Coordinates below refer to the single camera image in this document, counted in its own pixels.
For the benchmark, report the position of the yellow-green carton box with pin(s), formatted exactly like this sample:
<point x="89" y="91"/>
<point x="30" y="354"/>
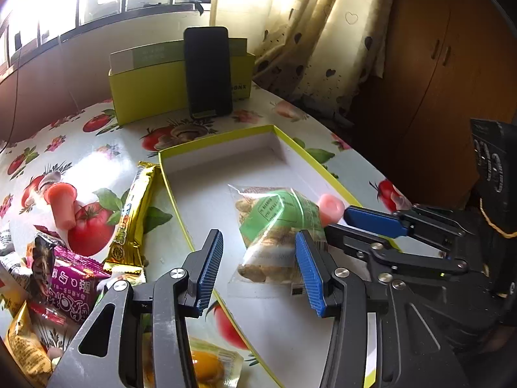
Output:
<point x="149" y="93"/>

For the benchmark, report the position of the red snack packet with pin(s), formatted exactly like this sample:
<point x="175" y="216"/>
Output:
<point x="46" y="313"/>

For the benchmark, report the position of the white and green flat box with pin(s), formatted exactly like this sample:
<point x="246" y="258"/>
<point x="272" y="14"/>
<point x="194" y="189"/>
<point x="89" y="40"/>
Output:
<point x="149" y="54"/>

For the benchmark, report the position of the black smartphone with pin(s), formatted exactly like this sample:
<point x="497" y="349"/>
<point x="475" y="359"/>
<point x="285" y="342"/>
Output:
<point x="208" y="72"/>

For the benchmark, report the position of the gold snack bar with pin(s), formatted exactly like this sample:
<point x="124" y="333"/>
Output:
<point x="133" y="218"/>

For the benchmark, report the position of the shallow yellow-green box tray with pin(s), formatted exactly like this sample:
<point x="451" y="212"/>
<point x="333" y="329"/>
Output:
<point x="226" y="165"/>

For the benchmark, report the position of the wooden cabinet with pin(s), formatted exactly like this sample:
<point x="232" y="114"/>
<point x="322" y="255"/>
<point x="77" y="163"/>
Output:
<point x="436" y="68"/>

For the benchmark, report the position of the orange-yellow snack packet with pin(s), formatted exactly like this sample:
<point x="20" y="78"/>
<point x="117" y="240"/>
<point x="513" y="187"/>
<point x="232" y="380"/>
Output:
<point x="24" y="343"/>

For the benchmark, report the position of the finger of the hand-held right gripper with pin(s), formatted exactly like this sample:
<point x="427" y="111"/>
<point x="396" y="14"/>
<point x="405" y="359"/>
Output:
<point x="373" y="220"/>
<point x="412" y="260"/>

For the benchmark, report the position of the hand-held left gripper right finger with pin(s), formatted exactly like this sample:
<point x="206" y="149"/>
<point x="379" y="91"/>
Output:
<point x="309" y="275"/>

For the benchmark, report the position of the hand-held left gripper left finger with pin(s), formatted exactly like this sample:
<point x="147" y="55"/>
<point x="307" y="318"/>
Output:
<point x="210" y="266"/>

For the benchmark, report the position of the clear nut packet green label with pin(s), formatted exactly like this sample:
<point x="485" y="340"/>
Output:
<point x="274" y="218"/>

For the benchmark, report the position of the pink jelly cup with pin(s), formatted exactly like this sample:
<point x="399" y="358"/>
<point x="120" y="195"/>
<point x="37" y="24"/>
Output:
<point x="62" y="204"/>
<point x="332" y="207"/>

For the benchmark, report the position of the white black printed packet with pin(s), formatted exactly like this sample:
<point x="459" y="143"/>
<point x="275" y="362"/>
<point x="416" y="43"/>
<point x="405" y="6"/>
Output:
<point x="10" y="250"/>

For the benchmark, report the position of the fruit print tablecloth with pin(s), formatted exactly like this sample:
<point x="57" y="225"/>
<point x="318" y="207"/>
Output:
<point x="101" y="137"/>

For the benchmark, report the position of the heart print curtain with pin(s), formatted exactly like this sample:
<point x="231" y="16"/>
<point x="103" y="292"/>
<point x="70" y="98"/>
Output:
<point x="323" y="28"/>

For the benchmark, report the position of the clear egg yolk packet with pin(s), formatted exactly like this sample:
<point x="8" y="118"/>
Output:
<point x="210" y="365"/>

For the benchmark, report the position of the purple snack packet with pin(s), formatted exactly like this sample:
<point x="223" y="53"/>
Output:
<point x="68" y="283"/>

